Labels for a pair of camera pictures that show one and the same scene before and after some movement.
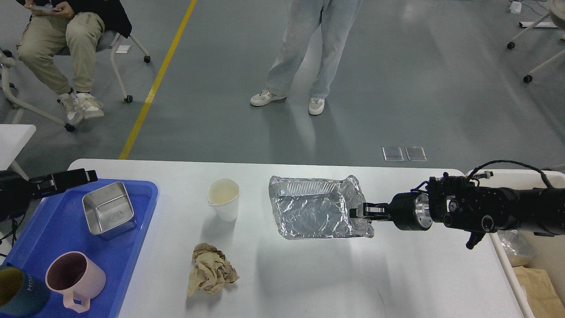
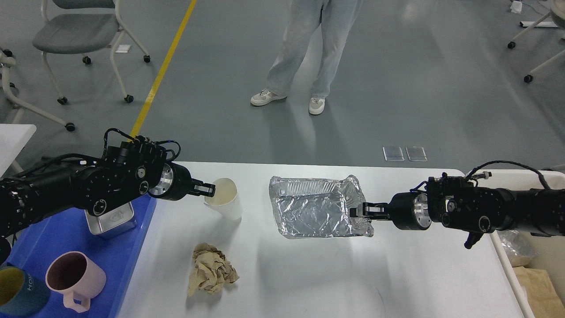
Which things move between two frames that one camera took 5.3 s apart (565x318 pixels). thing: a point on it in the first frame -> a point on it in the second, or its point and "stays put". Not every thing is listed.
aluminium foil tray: [311, 208] stays put
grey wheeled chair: [104, 39] -> [81, 27]
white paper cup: [224, 194] stays put
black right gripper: [409, 211] stays put
